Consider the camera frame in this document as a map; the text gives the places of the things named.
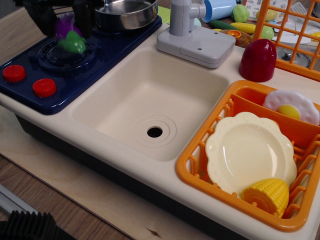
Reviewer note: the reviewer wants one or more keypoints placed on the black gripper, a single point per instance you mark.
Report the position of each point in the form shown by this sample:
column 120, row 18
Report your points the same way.
column 45, row 18

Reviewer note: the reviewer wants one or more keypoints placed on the purple toy eggplant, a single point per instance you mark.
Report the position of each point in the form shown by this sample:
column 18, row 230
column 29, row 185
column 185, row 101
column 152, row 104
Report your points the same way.
column 68, row 35

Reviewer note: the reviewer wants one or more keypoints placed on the dark blue toy stove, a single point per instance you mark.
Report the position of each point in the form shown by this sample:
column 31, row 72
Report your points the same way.
column 72, row 73

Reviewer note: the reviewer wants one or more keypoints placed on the red stove knob right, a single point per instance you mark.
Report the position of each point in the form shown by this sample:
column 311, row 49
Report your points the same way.
column 44, row 87

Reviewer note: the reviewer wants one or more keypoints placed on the red stove knob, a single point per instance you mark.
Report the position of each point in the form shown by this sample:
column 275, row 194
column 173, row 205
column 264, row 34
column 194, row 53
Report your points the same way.
column 14, row 73
column 44, row 87

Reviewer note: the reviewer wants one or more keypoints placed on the red stove knob left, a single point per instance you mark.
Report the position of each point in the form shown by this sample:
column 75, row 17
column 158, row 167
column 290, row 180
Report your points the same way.
column 14, row 73

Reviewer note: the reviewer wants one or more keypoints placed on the cream toy sink unit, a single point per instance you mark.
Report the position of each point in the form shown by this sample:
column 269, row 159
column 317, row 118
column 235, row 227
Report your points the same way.
column 141, row 115

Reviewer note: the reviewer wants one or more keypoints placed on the grey toy faucet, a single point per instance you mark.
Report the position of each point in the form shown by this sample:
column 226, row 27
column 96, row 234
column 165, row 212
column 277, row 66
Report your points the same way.
column 196, row 44

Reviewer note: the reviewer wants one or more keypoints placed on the light blue plastic cup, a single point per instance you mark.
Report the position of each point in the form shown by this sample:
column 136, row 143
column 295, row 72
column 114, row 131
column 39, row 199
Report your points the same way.
column 218, row 9

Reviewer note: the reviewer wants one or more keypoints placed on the dark green toy cucumber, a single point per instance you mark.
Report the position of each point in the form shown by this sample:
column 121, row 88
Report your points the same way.
column 217, row 24

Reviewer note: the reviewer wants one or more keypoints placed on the small orange toy cup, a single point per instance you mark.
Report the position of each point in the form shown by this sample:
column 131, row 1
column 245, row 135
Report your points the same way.
column 234, row 33

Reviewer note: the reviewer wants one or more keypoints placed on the light green toy vegetable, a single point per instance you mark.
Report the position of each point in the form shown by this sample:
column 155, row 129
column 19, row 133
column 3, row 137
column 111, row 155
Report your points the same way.
column 240, row 13

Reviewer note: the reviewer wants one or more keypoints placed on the yellow toy corn cob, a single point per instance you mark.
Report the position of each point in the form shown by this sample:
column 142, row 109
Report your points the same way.
column 248, row 28

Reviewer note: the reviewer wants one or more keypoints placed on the dark red plastic cup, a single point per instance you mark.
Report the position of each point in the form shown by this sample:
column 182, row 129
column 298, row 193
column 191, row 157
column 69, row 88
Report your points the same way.
column 258, row 61

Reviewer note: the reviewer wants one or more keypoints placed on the green toy apple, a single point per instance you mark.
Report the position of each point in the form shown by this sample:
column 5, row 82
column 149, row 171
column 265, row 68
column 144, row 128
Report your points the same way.
column 267, row 32

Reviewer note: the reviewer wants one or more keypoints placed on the black ribbed object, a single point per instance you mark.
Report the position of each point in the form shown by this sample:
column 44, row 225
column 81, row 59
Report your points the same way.
column 31, row 226

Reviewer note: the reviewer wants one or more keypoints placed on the cream scalloped toy plate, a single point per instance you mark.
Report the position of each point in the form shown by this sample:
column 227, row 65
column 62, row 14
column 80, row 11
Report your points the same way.
column 245, row 149

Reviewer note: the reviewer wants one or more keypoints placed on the orange plastic grid rack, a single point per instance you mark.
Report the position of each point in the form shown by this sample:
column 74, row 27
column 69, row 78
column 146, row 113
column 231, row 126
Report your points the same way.
column 297, row 26

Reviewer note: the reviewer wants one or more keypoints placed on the toy fried egg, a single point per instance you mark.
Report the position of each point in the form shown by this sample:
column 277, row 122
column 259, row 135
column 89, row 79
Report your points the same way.
column 292, row 104

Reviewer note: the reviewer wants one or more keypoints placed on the steel pot lid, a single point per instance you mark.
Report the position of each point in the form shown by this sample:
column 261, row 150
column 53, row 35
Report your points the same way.
column 299, row 59

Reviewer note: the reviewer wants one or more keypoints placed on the orange dish rack basket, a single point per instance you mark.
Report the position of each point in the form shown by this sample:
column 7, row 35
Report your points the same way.
column 246, row 96

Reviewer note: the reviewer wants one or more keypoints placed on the yellow toy corn half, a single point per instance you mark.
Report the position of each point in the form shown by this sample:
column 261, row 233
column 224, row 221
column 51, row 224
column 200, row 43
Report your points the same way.
column 270, row 195

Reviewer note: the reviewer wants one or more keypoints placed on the steel pan with wire handle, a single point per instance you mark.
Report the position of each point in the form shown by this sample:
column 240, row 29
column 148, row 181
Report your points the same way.
column 126, row 15

